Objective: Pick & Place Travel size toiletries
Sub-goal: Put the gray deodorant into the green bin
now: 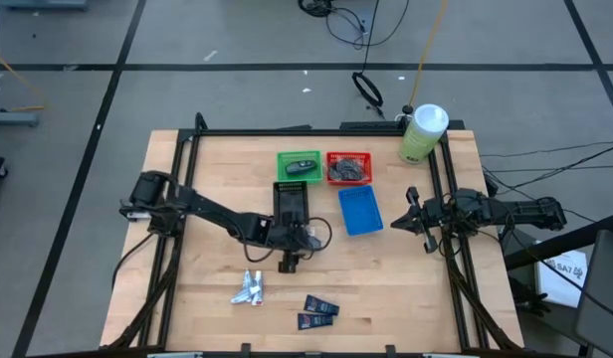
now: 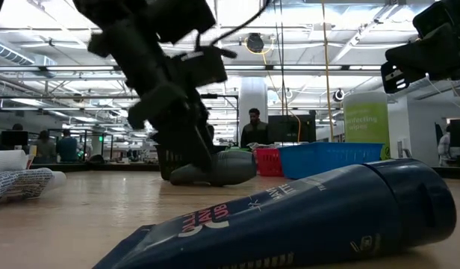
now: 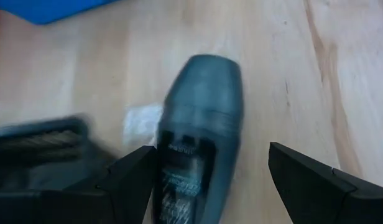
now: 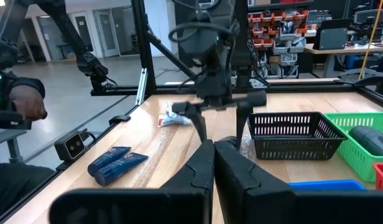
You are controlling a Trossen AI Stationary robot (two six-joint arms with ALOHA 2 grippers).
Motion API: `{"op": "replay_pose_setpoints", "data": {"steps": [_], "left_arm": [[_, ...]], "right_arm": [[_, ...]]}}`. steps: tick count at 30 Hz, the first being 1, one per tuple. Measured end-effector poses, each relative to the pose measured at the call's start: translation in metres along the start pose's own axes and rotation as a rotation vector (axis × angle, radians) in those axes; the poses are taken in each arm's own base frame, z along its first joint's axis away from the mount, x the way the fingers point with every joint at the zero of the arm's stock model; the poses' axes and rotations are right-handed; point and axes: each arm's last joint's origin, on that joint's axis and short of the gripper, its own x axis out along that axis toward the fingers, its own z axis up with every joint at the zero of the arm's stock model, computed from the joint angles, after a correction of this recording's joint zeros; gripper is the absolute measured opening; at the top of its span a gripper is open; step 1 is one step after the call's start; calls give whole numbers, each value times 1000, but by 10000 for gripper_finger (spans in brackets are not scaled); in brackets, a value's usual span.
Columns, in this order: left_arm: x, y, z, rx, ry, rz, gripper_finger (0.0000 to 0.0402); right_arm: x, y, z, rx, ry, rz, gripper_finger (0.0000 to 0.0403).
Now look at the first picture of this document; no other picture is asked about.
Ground coiled black cable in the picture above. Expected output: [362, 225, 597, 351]
[351, 71, 385, 108]

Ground black floor cables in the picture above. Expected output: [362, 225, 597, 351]
[480, 140, 613, 225]

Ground white cardboard box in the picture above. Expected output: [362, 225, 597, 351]
[534, 249, 590, 309]

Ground grey floor stand base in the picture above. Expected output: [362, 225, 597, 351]
[0, 110, 42, 128]

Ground yellow hanging cable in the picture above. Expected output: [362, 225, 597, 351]
[407, 0, 451, 108]

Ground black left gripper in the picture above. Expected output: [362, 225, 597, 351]
[265, 222, 324, 274]

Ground navy blue toiletry tube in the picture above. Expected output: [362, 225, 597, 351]
[297, 312, 335, 332]
[304, 293, 341, 317]

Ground black floor cable bundle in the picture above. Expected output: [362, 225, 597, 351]
[297, 0, 412, 52]

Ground long black hanging cable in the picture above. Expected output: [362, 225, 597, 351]
[361, 0, 381, 75]

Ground green wipes canister white lid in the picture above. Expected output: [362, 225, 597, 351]
[397, 102, 451, 166]

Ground patterned cloth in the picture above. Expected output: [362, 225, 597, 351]
[327, 158, 370, 183]

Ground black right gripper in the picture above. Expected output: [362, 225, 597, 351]
[389, 186, 447, 256]

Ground red plastic basket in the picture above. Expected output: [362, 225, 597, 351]
[324, 151, 374, 187]

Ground blue plastic basket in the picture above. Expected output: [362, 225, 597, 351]
[336, 184, 385, 238]

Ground black metal table frame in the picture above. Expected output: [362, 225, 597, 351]
[106, 111, 524, 358]

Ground black plastic basket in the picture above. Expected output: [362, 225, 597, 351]
[272, 180, 310, 228]

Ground green plastic basket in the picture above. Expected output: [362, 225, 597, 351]
[276, 149, 324, 185]

